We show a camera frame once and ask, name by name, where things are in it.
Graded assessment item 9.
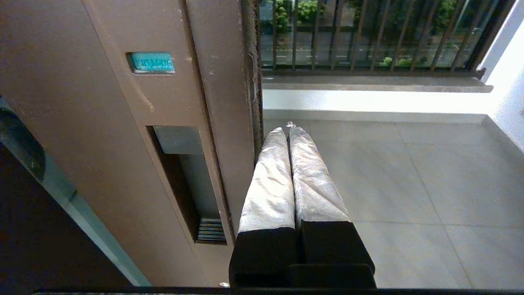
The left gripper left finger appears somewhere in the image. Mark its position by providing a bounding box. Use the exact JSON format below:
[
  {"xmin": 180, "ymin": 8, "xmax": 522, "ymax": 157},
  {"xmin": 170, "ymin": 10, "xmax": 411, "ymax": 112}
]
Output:
[{"xmin": 228, "ymin": 127, "xmax": 297, "ymax": 288}]

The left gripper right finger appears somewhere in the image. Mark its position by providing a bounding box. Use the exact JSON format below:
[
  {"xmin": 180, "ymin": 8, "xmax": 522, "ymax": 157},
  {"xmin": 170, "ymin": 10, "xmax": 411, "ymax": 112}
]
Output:
[{"xmin": 288, "ymin": 125, "xmax": 376, "ymax": 288}]

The recessed door handle lock plate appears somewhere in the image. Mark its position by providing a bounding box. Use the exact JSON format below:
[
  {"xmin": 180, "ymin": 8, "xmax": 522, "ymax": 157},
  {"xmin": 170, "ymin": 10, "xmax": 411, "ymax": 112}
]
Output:
[{"xmin": 82, "ymin": 0, "xmax": 230, "ymax": 246}]

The brown framed sliding glass door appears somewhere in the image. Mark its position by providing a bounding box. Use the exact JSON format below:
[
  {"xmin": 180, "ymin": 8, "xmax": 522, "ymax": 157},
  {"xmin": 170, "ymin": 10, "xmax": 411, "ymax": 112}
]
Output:
[{"xmin": 0, "ymin": 0, "xmax": 264, "ymax": 287}]

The dark stone balcony ledge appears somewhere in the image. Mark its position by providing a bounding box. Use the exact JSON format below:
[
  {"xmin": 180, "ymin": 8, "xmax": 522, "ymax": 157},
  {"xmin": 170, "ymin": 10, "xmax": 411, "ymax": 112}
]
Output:
[{"xmin": 261, "ymin": 75, "xmax": 494, "ymax": 93}]

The black metal balcony railing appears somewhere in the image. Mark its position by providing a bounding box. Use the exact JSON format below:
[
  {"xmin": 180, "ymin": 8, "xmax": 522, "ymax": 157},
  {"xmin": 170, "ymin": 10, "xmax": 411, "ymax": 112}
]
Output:
[{"xmin": 259, "ymin": 0, "xmax": 517, "ymax": 78}]

